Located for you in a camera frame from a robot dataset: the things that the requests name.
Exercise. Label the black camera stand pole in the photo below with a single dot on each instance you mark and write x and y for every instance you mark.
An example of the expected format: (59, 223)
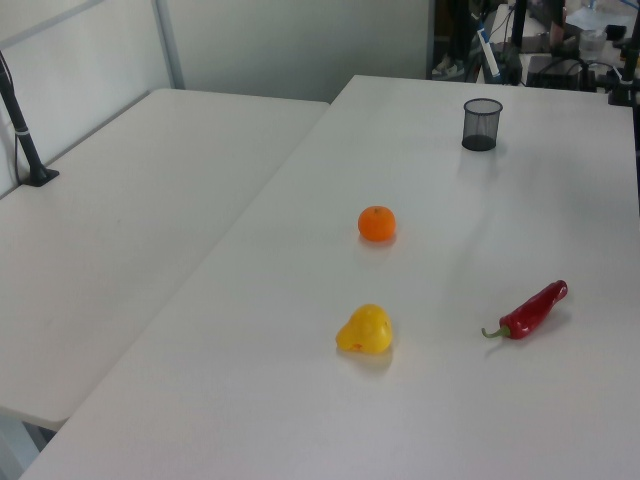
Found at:
(22, 135)

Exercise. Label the clear plastic cup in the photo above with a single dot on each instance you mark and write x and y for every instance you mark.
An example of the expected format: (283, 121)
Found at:
(593, 44)

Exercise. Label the blue white marker pen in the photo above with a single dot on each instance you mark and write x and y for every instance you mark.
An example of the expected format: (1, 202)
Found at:
(489, 52)

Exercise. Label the white shoe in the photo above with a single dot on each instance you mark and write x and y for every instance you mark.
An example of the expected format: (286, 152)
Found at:
(444, 67)

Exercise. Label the orange mandarin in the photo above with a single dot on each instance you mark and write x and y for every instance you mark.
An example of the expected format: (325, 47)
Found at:
(376, 223)

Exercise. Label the thin black pole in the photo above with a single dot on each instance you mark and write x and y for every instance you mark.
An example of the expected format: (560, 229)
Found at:
(519, 30)

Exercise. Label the black mesh pen cup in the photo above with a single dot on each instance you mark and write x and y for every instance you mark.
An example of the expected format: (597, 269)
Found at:
(481, 140)

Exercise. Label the gripper finger with grey tip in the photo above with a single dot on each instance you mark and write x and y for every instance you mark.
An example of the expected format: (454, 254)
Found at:
(485, 9)
(475, 10)

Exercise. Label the black clamp stand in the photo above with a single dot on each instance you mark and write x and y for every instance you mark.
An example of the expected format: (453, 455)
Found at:
(625, 85)

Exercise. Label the black flat box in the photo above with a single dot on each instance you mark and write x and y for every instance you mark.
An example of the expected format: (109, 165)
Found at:
(555, 72)

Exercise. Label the red chili pepper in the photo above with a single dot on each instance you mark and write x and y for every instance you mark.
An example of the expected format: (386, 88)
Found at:
(532, 310)

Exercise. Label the grey partition frame post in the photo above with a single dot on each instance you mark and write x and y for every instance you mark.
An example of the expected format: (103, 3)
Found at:
(170, 45)

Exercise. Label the dark trouser leg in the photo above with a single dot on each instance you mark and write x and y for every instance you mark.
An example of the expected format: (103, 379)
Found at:
(460, 35)

